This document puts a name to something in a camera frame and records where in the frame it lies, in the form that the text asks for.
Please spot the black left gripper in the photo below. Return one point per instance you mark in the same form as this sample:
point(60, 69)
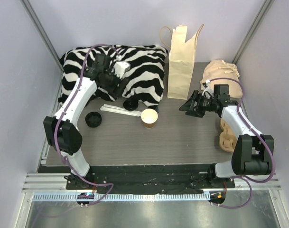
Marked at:
point(116, 83)

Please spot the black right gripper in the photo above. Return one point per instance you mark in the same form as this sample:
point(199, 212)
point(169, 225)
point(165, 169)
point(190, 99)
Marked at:
point(195, 103)

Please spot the single black cup lid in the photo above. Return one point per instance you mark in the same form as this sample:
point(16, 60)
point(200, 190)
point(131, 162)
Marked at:
point(130, 104)

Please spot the black lid stack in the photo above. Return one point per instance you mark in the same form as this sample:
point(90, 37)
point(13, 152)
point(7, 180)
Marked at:
point(93, 119)

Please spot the single brown paper cup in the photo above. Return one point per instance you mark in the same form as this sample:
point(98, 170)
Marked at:
point(149, 118)

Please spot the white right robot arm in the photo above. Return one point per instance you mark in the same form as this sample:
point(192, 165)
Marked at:
point(253, 153)

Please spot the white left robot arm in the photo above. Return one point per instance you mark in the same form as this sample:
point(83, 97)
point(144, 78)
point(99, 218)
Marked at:
point(61, 128)

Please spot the white paper straw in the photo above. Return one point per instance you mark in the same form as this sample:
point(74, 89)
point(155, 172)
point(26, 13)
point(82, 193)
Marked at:
point(118, 110)

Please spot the zebra print cushion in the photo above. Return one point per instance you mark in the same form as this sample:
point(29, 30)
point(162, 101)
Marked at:
point(145, 75)

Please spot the cream paper bag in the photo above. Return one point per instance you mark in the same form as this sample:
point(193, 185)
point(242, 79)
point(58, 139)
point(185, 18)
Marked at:
point(181, 58)

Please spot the cardboard cup carrier tray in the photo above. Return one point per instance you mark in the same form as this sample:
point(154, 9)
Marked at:
point(227, 138)

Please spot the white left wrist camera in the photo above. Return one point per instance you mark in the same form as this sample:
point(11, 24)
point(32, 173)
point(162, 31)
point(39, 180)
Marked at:
point(120, 67)

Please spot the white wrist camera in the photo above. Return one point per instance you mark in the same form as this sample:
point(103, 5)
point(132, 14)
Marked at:
point(120, 67)
point(207, 90)

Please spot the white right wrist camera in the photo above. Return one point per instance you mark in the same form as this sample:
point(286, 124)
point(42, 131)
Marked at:
point(207, 90)

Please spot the beige cloth drawstring pouch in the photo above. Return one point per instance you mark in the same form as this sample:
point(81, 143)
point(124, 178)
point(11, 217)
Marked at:
point(221, 69)

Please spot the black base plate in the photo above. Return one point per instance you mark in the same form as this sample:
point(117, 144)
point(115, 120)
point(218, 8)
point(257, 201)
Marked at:
point(151, 179)

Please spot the white slotted cable duct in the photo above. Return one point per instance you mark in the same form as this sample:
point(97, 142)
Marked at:
point(87, 196)

